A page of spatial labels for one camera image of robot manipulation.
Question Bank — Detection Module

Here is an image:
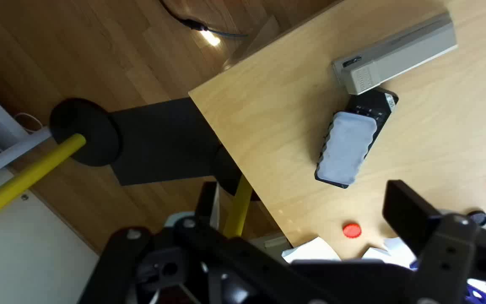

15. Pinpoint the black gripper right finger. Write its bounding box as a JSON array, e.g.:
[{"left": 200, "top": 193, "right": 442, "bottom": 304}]
[{"left": 381, "top": 179, "right": 486, "bottom": 304}]

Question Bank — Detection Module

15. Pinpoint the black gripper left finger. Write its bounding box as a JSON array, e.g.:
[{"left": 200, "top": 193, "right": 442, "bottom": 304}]
[{"left": 79, "top": 217, "right": 334, "bottom": 304}]

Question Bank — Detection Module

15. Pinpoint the black game disc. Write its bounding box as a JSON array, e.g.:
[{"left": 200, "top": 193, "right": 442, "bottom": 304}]
[{"left": 467, "top": 210, "right": 486, "bottom": 228}]

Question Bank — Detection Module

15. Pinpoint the short yellow pole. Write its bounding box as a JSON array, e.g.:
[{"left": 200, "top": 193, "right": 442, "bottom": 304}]
[{"left": 221, "top": 176, "right": 254, "bottom": 240}]

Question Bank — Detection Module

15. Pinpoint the small red game disc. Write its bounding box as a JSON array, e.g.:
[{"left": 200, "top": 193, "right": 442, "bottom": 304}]
[{"left": 340, "top": 220, "right": 364, "bottom": 240}]

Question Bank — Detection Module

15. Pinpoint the black flat panel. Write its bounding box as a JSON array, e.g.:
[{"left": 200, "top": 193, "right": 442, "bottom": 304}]
[{"left": 106, "top": 97, "right": 222, "bottom": 188}]

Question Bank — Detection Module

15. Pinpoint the black device with grey pad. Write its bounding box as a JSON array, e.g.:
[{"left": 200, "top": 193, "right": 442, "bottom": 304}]
[{"left": 313, "top": 88, "right": 400, "bottom": 191}]

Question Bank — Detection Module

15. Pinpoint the black round pole base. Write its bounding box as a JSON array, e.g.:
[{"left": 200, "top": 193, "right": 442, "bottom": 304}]
[{"left": 49, "top": 97, "right": 123, "bottom": 169}]

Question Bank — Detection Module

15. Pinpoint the white cabinet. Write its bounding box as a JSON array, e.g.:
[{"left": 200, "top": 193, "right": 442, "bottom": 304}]
[{"left": 0, "top": 188, "right": 101, "bottom": 304}]

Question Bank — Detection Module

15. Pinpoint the long yellow pole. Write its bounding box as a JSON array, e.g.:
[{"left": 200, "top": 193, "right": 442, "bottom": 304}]
[{"left": 0, "top": 132, "right": 87, "bottom": 233}]

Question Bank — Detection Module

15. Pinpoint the grey stapler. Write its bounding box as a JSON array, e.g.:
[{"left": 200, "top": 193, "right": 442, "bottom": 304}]
[{"left": 330, "top": 12, "right": 459, "bottom": 97}]

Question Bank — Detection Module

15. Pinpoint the black floor cable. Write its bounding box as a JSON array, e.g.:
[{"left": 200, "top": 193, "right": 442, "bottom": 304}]
[{"left": 158, "top": 0, "right": 248, "bottom": 43}]

